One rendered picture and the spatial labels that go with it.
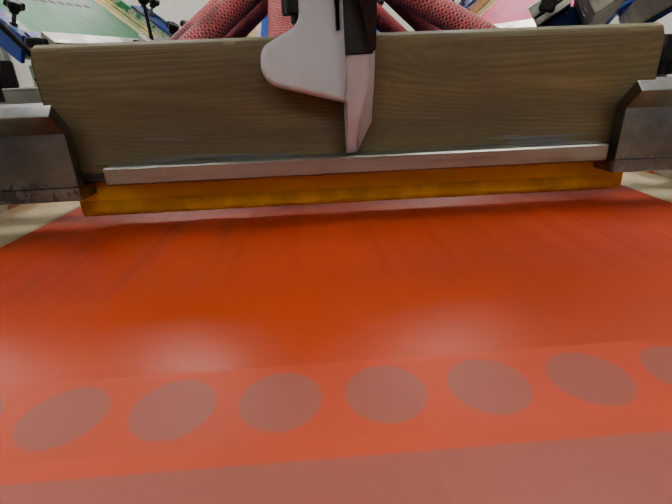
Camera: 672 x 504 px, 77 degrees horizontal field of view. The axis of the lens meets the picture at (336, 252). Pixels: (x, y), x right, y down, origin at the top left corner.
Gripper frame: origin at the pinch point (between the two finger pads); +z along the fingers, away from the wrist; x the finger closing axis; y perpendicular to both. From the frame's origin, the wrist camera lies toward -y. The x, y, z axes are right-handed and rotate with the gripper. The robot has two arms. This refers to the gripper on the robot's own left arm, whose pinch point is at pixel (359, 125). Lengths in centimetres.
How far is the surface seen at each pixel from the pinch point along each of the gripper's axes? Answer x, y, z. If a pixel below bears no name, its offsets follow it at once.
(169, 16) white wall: -412, 122, -62
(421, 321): 14.5, -0.4, 5.4
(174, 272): 8.8, 10.0, 5.2
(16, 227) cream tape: 0.1, 22.7, 5.0
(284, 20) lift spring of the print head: -52, 6, -12
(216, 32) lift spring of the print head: -63, 19, -12
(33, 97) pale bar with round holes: -20.5, 31.2, -2.6
